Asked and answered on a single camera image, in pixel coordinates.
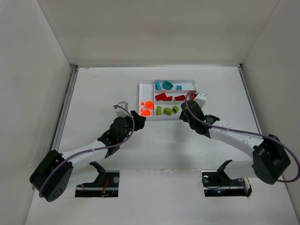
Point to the white divided sorting tray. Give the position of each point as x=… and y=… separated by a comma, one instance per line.
x=147, y=92

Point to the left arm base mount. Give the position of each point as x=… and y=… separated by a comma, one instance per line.
x=105, y=185

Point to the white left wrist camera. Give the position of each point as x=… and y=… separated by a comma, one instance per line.
x=121, y=109

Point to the red sloped lego brick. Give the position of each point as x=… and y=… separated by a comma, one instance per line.
x=180, y=98

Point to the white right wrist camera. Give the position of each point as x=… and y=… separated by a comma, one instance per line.
x=200, y=99

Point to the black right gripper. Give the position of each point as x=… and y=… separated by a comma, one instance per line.
x=187, y=110

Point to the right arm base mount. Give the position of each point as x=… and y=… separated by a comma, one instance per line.
x=216, y=183

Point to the orange dome lego piece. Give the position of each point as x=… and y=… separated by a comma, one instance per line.
x=146, y=113

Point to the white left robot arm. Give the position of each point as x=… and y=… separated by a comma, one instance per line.
x=53, y=174

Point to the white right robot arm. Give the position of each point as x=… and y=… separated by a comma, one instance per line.
x=267, y=158

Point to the green small lego brick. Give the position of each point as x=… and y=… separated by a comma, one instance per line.
x=175, y=109

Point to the green curved lego brick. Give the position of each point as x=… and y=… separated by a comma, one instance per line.
x=167, y=111

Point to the red 2x4 lego brick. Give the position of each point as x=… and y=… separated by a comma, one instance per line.
x=168, y=98

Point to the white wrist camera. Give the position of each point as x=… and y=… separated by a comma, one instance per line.
x=121, y=109
x=200, y=99

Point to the red long lego brick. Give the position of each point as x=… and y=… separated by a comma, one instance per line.
x=160, y=97

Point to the red square lego brick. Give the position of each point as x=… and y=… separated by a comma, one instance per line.
x=191, y=95

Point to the orange curved lego piece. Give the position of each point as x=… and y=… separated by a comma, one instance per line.
x=149, y=104

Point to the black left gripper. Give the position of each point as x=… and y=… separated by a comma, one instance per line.
x=135, y=119

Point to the colorful monster lego figure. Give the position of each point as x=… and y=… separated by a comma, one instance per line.
x=167, y=85

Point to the cyan long lego brick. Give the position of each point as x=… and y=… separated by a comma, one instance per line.
x=158, y=85

